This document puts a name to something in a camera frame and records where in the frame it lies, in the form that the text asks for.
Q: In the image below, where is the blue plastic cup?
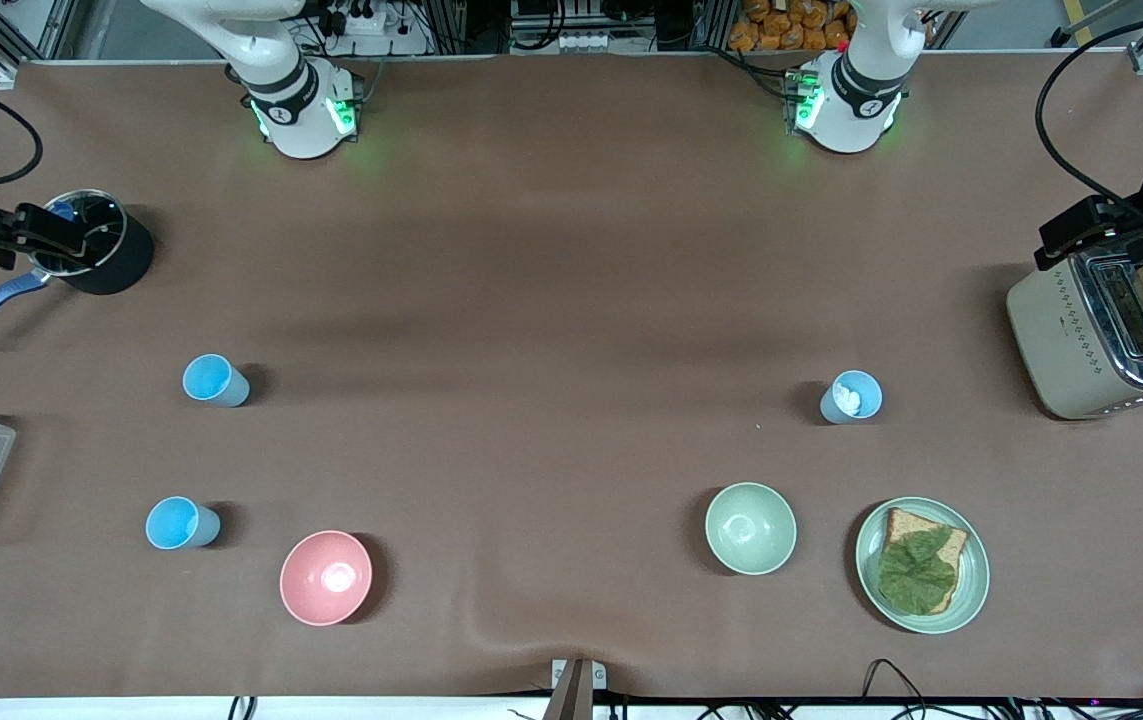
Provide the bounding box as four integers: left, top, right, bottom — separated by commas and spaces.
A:
145, 496, 222, 551
182, 354, 251, 408

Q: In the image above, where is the blue cup with white paper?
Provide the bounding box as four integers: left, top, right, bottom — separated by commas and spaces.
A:
820, 370, 884, 425

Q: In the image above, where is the glass lid with blue knob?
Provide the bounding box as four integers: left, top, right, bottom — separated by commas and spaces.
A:
26, 190, 127, 278

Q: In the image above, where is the beige and chrome toaster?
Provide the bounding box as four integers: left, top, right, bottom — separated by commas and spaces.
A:
1007, 245, 1143, 421

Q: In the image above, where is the brown bread slice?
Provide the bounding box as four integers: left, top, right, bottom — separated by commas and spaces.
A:
881, 507, 970, 615

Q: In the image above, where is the pale green plate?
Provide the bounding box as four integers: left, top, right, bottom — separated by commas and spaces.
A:
855, 497, 990, 635

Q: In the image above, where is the orange packaged goods pile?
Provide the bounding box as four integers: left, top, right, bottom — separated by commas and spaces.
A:
728, 0, 852, 52

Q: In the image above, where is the green lettuce leaf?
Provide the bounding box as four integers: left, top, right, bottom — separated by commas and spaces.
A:
878, 528, 959, 613

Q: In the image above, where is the pink bowl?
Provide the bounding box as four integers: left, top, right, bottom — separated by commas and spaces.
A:
280, 530, 373, 627

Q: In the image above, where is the pale green bowl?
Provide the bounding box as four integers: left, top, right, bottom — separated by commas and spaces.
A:
705, 483, 798, 576

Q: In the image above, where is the brown table cover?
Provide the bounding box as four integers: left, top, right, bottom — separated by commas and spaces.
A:
0, 55, 1143, 699

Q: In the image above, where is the black pot with blue handle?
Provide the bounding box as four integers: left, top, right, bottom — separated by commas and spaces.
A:
0, 190, 155, 344

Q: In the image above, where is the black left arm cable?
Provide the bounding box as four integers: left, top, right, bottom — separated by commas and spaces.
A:
1036, 8, 1143, 216

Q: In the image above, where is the looped black cable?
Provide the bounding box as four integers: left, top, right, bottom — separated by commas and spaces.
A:
863, 658, 932, 720

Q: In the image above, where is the metal table clamp bracket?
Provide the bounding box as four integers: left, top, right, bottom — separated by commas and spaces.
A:
543, 658, 608, 720

